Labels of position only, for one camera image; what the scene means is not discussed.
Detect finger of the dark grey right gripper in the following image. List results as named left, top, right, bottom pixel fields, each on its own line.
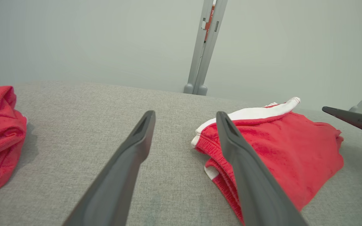
left=322, top=106, right=362, bottom=130

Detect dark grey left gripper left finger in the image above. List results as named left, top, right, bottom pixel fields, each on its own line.
left=62, top=110, right=156, bottom=226

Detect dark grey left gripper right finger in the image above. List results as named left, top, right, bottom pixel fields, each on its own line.
left=216, top=111, right=308, bottom=226

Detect red white-striped shorts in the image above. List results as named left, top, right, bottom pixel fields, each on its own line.
left=191, top=97, right=345, bottom=225

